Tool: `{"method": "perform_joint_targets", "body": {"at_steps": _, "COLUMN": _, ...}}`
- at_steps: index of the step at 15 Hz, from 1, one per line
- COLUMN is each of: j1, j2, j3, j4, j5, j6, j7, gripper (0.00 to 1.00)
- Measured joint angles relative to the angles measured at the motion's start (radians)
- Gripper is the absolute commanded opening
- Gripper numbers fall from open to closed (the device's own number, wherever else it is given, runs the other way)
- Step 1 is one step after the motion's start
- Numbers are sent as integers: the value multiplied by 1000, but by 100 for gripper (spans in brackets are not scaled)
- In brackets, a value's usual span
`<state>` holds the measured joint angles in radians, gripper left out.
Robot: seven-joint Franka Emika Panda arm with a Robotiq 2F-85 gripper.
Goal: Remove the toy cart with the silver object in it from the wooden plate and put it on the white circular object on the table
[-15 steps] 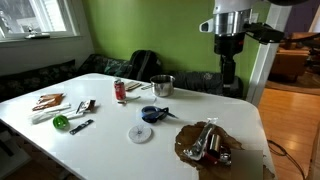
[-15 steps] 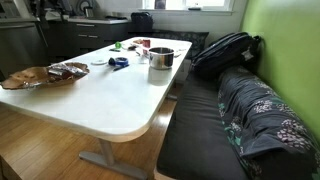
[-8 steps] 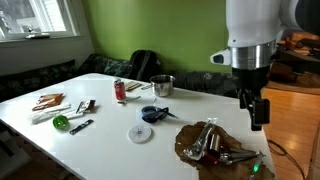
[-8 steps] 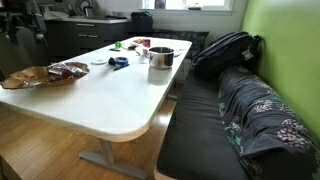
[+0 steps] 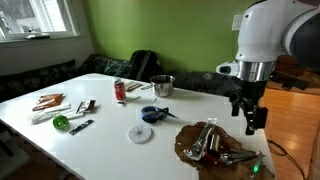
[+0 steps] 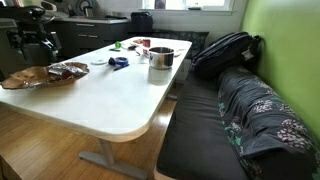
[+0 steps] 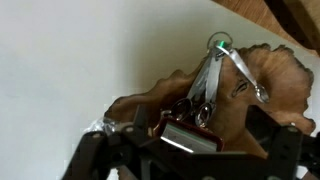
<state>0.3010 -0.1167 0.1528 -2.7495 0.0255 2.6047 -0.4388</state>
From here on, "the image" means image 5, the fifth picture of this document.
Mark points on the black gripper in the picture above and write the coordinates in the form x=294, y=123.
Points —
x=251, y=91

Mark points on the silver metal cylinder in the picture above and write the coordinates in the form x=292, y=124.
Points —
x=215, y=143

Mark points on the red rectangular tray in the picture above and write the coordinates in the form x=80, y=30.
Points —
x=213, y=156

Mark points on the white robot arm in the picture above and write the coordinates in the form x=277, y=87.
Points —
x=266, y=33

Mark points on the brown wooden plate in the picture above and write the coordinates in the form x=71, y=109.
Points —
x=190, y=136

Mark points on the green round toy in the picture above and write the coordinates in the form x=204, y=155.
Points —
x=60, y=122

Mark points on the small windowsill object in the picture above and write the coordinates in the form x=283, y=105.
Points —
x=36, y=34

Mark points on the silver measuring spoon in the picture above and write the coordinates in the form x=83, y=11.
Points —
x=256, y=168
x=243, y=160
x=240, y=152

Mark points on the brown wooden furniture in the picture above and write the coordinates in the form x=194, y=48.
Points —
x=296, y=66

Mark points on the stainless steel pot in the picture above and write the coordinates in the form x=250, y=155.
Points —
x=162, y=86

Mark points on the blue tape roll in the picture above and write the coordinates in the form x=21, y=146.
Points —
x=146, y=114

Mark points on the white round disc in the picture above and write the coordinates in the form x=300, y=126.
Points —
x=140, y=134

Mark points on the black backpack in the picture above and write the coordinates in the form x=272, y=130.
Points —
x=145, y=65

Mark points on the tan card box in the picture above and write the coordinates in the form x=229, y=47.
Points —
x=132, y=85

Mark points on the white plastic utensil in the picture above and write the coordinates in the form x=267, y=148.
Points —
x=130, y=99

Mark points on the red soda can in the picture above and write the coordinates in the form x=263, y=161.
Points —
x=120, y=90

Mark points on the dark floral corner cushion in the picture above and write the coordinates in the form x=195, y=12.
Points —
x=106, y=66

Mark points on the black flat strip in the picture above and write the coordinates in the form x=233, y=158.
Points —
x=81, y=127

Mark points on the long white packet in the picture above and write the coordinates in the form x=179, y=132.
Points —
x=50, y=112

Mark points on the brown wooden utensils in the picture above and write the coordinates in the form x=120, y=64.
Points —
x=48, y=101

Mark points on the white framed window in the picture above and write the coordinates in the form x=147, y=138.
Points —
x=33, y=16

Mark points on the white wall outlet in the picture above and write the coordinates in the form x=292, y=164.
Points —
x=237, y=22

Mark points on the dark patterned wall cushion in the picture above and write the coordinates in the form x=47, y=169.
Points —
x=33, y=80

